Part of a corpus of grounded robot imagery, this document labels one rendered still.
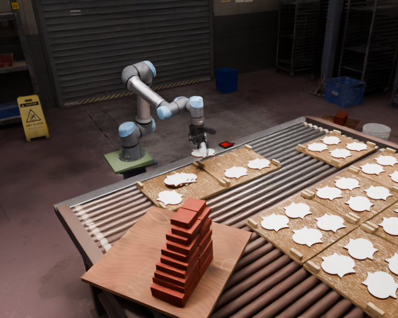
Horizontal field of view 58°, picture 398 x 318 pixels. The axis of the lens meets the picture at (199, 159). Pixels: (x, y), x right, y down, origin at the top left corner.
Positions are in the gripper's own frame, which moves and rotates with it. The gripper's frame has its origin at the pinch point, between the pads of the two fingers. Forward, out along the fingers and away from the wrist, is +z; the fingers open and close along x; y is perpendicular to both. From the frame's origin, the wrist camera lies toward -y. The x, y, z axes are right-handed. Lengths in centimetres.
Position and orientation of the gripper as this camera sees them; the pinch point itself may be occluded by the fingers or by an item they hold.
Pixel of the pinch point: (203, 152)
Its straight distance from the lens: 217.2
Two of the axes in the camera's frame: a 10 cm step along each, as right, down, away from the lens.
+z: 0.7, 8.7, 4.9
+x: 5.5, 3.7, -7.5
